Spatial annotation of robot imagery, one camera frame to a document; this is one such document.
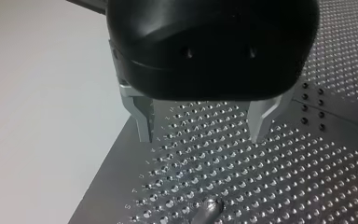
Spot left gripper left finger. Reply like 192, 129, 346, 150
117, 83, 156, 144

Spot metal post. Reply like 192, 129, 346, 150
189, 199, 225, 224

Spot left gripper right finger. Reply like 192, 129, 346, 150
246, 88, 295, 145

